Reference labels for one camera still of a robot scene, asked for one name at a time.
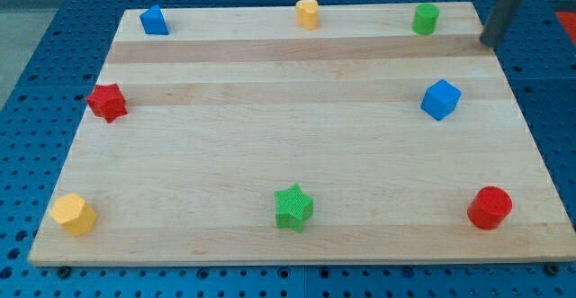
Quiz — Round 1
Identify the green star block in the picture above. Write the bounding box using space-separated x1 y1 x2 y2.
274 184 314 233

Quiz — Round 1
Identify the red star block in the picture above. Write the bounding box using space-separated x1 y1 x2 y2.
86 84 128 123

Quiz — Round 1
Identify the light wooden board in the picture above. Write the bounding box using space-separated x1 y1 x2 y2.
29 2 575 266

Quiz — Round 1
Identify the yellow heart block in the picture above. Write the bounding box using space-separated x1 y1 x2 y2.
295 0 319 31

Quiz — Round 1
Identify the blue cube block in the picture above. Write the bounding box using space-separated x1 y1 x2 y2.
420 79 462 121

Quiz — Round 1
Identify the blue triangle block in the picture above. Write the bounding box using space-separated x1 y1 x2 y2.
139 5 169 35

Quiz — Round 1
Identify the green cylinder block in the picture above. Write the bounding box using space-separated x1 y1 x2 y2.
411 3 440 35

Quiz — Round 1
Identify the red cylinder block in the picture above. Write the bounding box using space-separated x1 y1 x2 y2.
466 186 513 230

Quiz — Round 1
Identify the yellow hexagon block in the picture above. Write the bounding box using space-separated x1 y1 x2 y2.
49 193 97 237

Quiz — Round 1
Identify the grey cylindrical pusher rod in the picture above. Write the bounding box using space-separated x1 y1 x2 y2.
479 0 523 48

